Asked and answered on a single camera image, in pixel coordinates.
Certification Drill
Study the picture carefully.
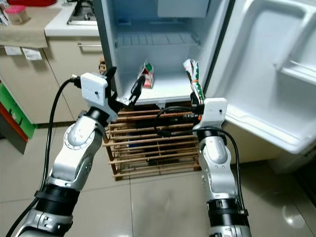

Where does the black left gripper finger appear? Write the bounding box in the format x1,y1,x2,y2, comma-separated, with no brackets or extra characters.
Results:
128,76,146,106
103,67,118,94

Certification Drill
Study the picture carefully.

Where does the small red white carton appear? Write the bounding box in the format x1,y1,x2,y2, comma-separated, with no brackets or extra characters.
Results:
138,62,155,88

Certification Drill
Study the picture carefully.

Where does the tall green white carton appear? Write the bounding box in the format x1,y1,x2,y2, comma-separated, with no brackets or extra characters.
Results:
183,58,205,105

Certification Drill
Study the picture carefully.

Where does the grey mini fridge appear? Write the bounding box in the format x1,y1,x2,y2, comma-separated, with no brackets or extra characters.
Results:
93,0,233,105

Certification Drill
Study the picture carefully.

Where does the clear fridge shelf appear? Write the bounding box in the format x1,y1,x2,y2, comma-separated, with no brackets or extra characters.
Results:
116,32,200,49

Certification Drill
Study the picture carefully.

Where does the white fridge door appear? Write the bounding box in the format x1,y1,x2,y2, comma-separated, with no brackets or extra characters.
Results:
202,0,316,155

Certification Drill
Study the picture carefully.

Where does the beige kitchen cabinet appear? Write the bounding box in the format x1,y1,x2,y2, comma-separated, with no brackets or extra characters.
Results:
0,35,104,124

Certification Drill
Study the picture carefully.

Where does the wooden slatted rack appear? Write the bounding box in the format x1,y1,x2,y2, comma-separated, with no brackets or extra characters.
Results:
101,58,203,178

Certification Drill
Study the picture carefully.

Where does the white side cabinet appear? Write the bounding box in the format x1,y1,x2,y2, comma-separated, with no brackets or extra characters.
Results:
225,121,316,173

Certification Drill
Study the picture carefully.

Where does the steel gas stove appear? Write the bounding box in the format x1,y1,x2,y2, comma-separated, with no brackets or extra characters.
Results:
67,0,97,26

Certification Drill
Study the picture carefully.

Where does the white paper label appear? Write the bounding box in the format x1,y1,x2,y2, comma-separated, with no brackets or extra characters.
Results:
5,46,23,56
23,48,42,61

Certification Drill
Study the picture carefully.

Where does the beige counter cloth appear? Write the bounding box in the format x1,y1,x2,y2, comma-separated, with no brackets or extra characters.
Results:
0,7,64,49

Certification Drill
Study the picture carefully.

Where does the grey freezer compartment flap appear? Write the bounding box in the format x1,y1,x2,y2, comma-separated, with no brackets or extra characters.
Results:
157,0,210,19

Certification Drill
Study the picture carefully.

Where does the green storage bin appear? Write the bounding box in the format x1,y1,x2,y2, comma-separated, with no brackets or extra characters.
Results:
0,83,36,139

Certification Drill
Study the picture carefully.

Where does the red pot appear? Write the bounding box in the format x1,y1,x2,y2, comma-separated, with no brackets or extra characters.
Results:
7,0,57,7

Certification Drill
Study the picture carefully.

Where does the jar with pink lid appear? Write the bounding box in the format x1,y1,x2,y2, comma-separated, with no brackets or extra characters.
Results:
5,5,30,25

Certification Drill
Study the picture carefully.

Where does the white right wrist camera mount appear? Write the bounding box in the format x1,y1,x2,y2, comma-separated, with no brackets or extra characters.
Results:
197,98,228,130

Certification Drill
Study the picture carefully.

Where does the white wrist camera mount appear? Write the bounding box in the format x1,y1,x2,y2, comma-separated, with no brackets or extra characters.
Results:
197,98,228,130
80,73,110,119

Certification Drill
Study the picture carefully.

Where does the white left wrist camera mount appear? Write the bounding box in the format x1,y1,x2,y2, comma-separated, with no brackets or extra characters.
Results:
80,73,110,119

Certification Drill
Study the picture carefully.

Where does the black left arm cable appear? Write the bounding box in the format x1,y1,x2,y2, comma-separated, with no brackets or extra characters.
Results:
5,76,82,237

